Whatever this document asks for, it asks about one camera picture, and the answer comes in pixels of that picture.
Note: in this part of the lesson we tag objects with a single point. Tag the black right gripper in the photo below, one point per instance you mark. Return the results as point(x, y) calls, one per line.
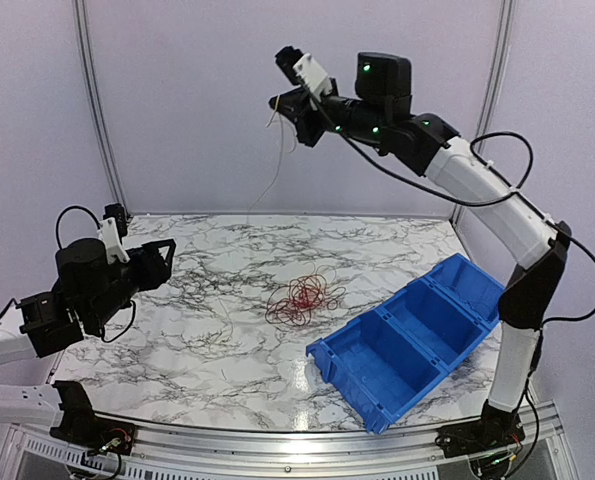
point(292, 104)

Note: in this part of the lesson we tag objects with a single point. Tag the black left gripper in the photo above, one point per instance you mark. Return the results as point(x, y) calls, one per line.
point(153, 271)

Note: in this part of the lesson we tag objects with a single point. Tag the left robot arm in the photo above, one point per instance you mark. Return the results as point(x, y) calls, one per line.
point(89, 291)

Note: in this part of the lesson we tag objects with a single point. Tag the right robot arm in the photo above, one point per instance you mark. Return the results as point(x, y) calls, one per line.
point(380, 116)

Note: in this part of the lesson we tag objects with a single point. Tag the blue three-compartment bin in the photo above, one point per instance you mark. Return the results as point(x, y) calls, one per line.
point(387, 359)

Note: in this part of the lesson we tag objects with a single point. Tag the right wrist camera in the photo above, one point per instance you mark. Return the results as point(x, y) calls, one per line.
point(304, 70)

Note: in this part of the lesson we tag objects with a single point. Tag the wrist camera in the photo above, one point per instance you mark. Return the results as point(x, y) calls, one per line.
point(304, 70)
point(113, 228)

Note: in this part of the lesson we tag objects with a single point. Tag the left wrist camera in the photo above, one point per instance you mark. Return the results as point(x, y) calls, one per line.
point(113, 228)

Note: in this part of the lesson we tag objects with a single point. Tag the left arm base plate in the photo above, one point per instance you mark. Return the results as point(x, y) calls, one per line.
point(95, 432)

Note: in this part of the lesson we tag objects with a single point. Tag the aluminium front frame rail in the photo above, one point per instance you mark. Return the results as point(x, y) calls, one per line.
point(161, 451)

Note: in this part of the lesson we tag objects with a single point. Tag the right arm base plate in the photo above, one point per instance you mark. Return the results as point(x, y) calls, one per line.
point(476, 436)

